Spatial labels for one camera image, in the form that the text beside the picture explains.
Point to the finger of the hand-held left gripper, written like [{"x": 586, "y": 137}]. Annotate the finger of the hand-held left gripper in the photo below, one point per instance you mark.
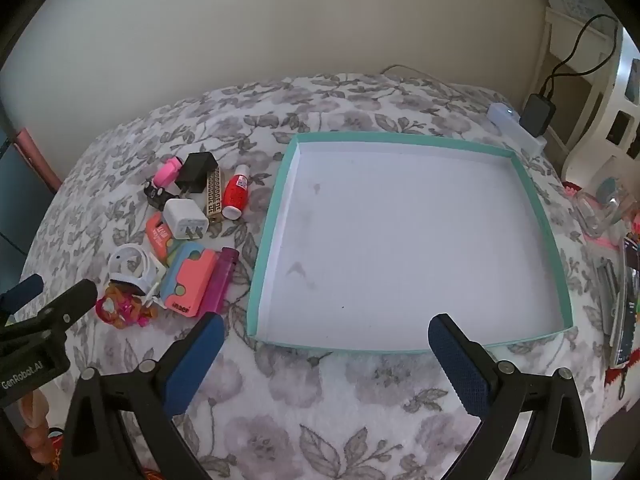
[
  {"x": 70, "y": 302},
  {"x": 22, "y": 287}
]

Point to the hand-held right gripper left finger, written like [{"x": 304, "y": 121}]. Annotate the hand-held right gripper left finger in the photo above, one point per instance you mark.
[{"x": 195, "y": 360}]

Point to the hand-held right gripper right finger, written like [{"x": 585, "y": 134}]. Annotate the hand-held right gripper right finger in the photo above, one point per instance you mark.
[{"x": 460, "y": 365}]

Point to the pink dog toy figure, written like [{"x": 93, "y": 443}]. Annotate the pink dog toy figure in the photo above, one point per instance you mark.
[{"x": 117, "y": 310}]

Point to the white band smartwatch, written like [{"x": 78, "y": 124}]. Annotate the white band smartwatch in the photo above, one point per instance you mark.
[{"x": 130, "y": 260}]

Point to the coral and blue large eraser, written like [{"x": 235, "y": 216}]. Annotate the coral and blue large eraser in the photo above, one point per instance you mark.
[{"x": 192, "y": 280}]

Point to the purple translucent lighter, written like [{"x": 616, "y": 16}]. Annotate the purple translucent lighter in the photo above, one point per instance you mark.
[{"x": 222, "y": 280}]

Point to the black toy car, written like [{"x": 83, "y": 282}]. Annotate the black toy car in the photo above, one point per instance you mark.
[{"x": 156, "y": 195}]

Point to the teal cardboard box lid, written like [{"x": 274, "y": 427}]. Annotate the teal cardboard box lid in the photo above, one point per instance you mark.
[{"x": 400, "y": 240}]

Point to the white plug charger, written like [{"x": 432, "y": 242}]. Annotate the white plug charger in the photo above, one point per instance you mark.
[{"x": 180, "y": 215}]

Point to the pink mini flashlight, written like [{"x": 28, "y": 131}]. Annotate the pink mini flashlight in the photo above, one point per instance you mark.
[{"x": 167, "y": 172}]

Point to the gold patterned lighter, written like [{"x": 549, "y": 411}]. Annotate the gold patterned lighter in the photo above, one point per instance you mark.
[{"x": 215, "y": 192}]

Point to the red bottle with white cap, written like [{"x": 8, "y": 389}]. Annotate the red bottle with white cap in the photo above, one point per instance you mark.
[{"x": 234, "y": 195}]

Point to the black plug charger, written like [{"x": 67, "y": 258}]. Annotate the black plug charger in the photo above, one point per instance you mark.
[{"x": 197, "y": 170}]

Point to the person's left hand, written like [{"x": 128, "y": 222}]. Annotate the person's left hand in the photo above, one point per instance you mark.
[{"x": 36, "y": 410}]

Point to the floral blanket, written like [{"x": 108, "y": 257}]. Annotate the floral blanket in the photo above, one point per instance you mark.
[{"x": 325, "y": 400}]

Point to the pink and red crochet mat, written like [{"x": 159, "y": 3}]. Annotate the pink and red crochet mat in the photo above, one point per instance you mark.
[{"x": 617, "y": 385}]

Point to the silver metal stand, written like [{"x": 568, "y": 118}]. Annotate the silver metal stand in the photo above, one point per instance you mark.
[{"x": 607, "y": 285}]

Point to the smartphone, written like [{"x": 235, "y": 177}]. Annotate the smartphone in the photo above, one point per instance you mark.
[{"x": 627, "y": 305}]

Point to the clear glass cup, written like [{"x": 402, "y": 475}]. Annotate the clear glass cup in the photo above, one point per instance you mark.
[{"x": 602, "y": 210}]

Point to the white power strip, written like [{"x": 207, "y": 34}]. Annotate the white power strip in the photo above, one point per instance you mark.
[{"x": 505, "y": 117}]

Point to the black power adapter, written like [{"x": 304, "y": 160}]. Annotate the black power adapter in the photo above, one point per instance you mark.
[{"x": 537, "y": 112}]

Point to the white plastic basket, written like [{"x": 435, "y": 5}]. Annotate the white plastic basket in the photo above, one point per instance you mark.
[{"x": 602, "y": 110}]

